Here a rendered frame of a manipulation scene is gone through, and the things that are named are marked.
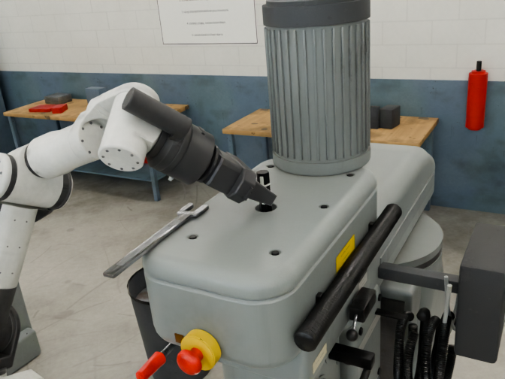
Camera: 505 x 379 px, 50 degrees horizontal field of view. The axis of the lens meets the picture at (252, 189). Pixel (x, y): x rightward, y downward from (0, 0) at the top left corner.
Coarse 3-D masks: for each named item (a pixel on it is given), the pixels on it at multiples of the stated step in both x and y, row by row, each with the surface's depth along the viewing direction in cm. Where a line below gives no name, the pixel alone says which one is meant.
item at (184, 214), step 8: (184, 208) 94; (200, 208) 94; (208, 208) 95; (184, 216) 91; (192, 216) 92; (168, 224) 89; (176, 224) 89; (160, 232) 86; (168, 232) 87; (152, 240) 84; (160, 240) 85; (136, 248) 82; (144, 248) 82; (152, 248) 83; (128, 256) 80; (136, 256) 80; (120, 264) 78; (128, 264) 78; (104, 272) 76; (112, 272) 76; (120, 272) 77
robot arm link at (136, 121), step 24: (120, 96) 79; (144, 96) 75; (120, 120) 77; (144, 120) 76; (168, 120) 76; (120, 144) 74; (144, 144) 77; (168, 144) 79; (120, 168) 79; (168, 168) 81
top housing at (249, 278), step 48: (288, 192) 99; (336, 192) 97; (192, 240) 85; (240, 240) 83; (288, 240) 82; (336, 240) 88; (192, 288) 78; (240, 288) 74; (288, 288) 74; (240, 336) 77; (288, 336) 77
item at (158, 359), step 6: (168, 348) 90; (156, 354) 88; (162, 354) 88; (150, 360) 87; (156, 360) 87; (162, 360) 88; (144, 366) 86; (150, 366) 86; (156, 366) 87; (138, 372) 85; (144, 372) 85; (150, 372) 85; (138, 378) 85; (144, 378) 85
